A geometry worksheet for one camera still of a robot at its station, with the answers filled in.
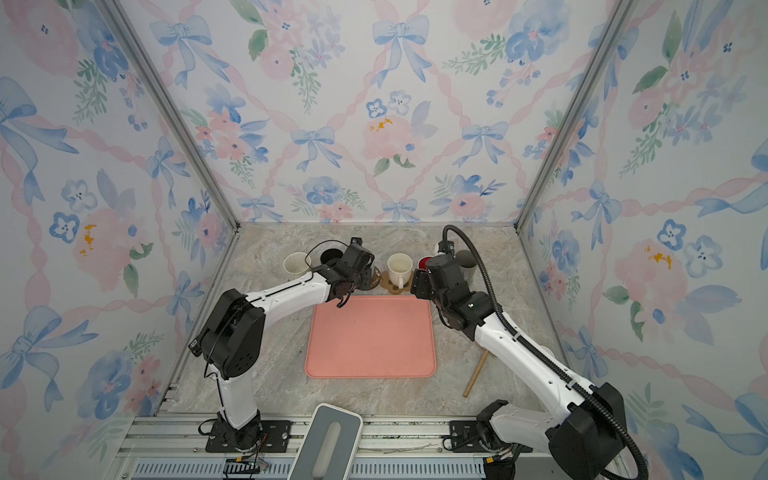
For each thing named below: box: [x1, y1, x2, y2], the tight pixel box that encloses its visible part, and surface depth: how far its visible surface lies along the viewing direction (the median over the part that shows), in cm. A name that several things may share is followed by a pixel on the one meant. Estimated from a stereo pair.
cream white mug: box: [387, 252, 413, 289], surface depth 97 cm
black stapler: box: [188, 338, 203, 357], surface depth 88 cm
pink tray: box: [305, 296, 437, 378], surface depth 91 cm
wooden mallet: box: [463, 350, 489, 398], surface depth 85 cm
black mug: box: [320, 248, 343, 264], surface depth 100 cm
